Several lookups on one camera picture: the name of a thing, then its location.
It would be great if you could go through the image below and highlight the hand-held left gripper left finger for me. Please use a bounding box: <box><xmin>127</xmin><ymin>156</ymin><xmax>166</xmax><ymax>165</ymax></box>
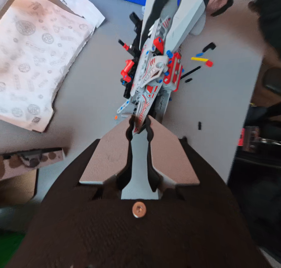
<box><xmin>79</xmin><ymin>115</ymin><xmax>135</xmax><ymax>191</ymax></box>

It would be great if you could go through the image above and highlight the white torn paper bag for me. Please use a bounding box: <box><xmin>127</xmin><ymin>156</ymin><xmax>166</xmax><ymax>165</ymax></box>
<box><xmin>49</xmin><ymin>0</ymin><xmax>106</xmax><ymax>29</ymax></box>

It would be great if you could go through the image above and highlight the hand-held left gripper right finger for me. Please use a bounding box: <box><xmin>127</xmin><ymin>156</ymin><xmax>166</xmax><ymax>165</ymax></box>
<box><xmin>146</xmin><ymin>115</ymin><xmax>201</xmax><ymax>194</ymax></box>

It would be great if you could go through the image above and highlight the brown box stand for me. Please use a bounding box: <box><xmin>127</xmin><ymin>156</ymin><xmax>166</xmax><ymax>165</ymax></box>
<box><xmin>0</xmin><ymin>169</ymin><xmax>39</xmax><ymax>207</ymax></box>

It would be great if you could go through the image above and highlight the printed paper bag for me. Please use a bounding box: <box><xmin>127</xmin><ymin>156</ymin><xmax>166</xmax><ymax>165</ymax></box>
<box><xmin>0</xmin><ymin>0</ymin><xmax>95</xmax><ymax>133</ymax></box>

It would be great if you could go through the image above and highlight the person's right forearm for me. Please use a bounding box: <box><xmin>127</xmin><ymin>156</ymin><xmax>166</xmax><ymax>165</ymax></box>
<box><xmin>233</xmin><ymin>0</ymin><xmax>281</xmax><ymax>51</ymax></box>

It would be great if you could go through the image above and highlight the red lego piece yellow axle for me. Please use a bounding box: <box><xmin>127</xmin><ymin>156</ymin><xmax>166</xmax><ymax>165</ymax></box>
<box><xmin>191</xmin><ymin>57</ymin><xmax>214</xmax><ymax>68</ymax></box>

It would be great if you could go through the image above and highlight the red grey lego vehicle model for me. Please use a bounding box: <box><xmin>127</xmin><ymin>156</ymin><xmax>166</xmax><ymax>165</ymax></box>
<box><xmin>115</xmin><ymin>12</ymin><xmax>185</xmax><ymax>135</ymax></box>

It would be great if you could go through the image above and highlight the green plastic bin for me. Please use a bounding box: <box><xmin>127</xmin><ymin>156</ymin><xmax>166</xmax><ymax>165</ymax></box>
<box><xmin>0</xmin><ymin>230</ymin><xmax>25</xmax><ymax>268</ymax></box>

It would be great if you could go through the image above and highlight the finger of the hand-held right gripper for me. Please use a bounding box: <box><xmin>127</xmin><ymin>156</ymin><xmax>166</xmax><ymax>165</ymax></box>
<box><xmin>139</xmin><ymin>0</ymin><xmax>183</xmax><ymax>51</ymax></box>
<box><xmin>165</xmin><ymin>0</ymin><xmax>207</xmax><ymax>54</ymax></box>

